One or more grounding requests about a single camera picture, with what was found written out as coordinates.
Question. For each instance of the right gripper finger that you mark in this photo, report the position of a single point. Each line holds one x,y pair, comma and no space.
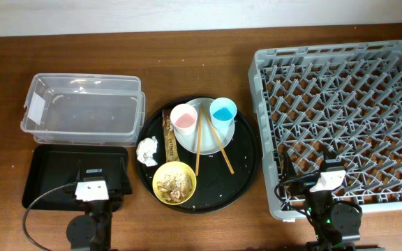
328,155
288,170

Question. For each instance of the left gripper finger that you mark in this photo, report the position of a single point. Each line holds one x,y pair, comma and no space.
79,171
123,177

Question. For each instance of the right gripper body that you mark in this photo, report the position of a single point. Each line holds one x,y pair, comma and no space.
304,185

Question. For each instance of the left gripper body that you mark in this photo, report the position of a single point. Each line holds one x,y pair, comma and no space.
114,197

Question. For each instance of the white tissue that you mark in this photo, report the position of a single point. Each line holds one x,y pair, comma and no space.
145,150

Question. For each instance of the yellow bowl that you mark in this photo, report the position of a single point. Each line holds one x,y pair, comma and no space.
172,167

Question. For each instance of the food scraps pile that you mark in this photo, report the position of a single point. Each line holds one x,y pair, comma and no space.
175,187

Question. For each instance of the gold coffee sachet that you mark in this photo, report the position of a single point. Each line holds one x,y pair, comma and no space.
170,141

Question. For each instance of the pink cup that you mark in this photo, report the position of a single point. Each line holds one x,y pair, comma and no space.
184,118

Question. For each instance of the blue cup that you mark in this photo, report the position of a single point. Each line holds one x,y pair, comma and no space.
222,112

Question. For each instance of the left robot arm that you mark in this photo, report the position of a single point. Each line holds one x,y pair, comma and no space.
93,229

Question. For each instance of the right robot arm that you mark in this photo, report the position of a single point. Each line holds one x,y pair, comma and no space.
336,223

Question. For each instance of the grey dishwasher rack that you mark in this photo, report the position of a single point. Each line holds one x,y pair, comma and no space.
346,98

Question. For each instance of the black rectangular tray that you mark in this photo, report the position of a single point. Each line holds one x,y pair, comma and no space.
56,165

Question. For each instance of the clear plastic bin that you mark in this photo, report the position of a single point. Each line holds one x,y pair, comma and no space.
84,109

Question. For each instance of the round black tray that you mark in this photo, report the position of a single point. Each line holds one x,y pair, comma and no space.
216,186

